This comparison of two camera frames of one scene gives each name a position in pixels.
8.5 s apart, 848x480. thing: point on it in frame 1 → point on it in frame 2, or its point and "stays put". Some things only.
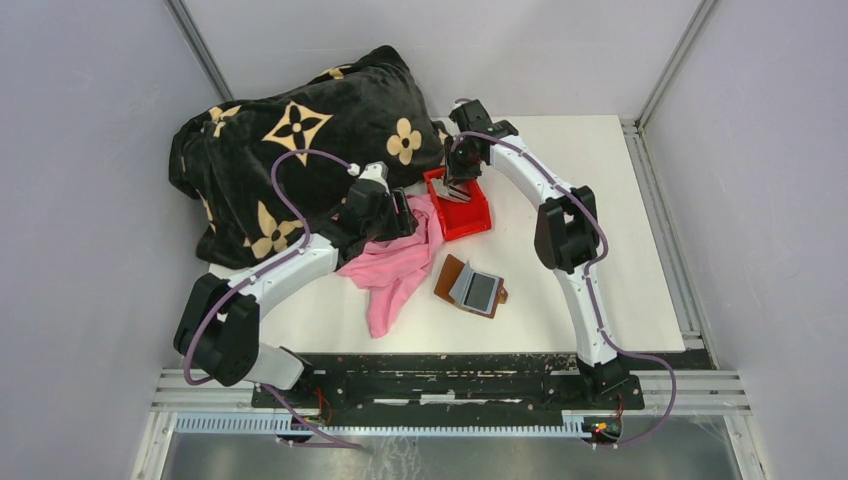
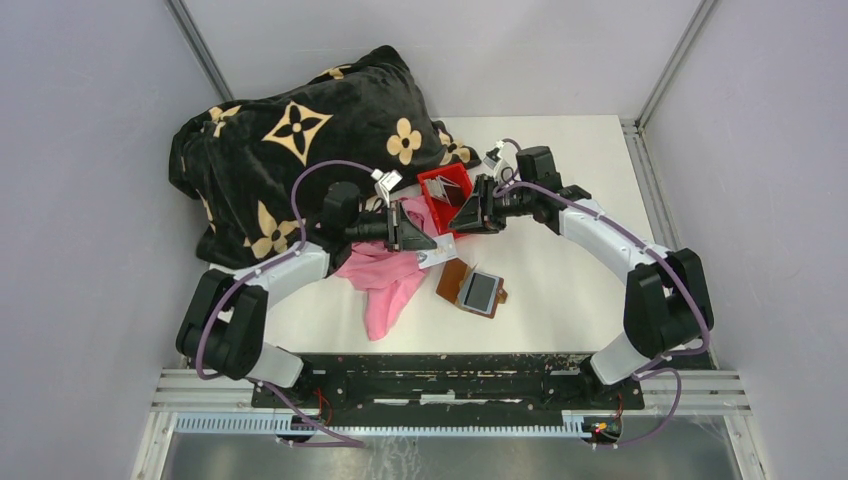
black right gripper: x=452 y=171 → x=480 y=214
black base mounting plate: x=450 y=388 stays put
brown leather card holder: x=474 y=291 stays put
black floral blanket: x=264 y=177 stays put
